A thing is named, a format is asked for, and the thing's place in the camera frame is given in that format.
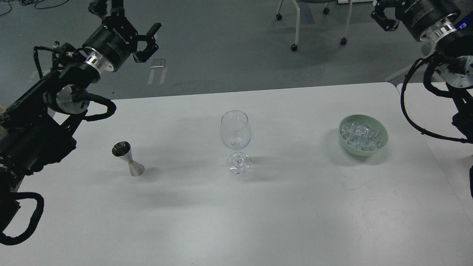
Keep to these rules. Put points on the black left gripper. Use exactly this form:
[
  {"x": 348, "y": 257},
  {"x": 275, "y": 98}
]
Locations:
[{"x": 116, "y": 38}]

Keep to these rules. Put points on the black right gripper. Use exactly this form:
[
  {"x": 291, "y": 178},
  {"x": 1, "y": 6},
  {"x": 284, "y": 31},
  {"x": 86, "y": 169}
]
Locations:
[{"x": 416, "y": 15}]

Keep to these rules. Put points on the steel double jigger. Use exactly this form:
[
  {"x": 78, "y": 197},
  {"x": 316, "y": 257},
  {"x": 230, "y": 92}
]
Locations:
[{"x": 122, "y": 150}]

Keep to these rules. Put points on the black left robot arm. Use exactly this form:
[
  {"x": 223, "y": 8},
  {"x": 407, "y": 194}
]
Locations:
[{"x": 39, "y": 126}]

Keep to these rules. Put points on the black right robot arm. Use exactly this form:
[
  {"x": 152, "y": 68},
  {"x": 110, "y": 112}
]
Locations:
[{"x": 449, "y": 66}]

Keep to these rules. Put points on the pile of ice cubes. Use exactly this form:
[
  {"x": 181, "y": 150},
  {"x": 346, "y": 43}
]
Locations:
[{"x": 361, "y": 136}]

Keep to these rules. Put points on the clear wine glass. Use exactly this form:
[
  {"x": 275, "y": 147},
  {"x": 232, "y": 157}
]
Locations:
[{"x": 236, "y": 134}]

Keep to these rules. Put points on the silver floor socket plate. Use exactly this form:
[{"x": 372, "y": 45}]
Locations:
[{"x": 158, "y": 63}]

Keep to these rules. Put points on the green bowl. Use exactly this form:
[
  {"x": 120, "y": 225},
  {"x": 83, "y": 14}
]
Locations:
[{"x": 363, "y": 118}]

